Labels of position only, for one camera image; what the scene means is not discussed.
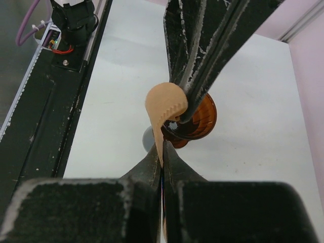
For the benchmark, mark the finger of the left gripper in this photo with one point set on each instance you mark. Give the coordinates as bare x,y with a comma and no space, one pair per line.
190,28
210,55

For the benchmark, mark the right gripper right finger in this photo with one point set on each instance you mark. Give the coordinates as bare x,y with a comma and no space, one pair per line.
198,210

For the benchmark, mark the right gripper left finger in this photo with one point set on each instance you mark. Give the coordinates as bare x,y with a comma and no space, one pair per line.
126,209

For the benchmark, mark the amber plastic coffee dripper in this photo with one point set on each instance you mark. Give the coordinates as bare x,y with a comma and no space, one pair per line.
200,125

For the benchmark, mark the brown paper coffee filter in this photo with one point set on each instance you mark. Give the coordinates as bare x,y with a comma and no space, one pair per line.
165,101

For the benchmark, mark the grey glass carafe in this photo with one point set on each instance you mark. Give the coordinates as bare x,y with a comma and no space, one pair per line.
148,139

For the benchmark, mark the aluminium frame rail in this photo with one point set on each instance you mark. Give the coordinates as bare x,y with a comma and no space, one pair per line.
304,21

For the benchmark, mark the black mounting base plate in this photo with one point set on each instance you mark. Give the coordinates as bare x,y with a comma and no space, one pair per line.
37,135

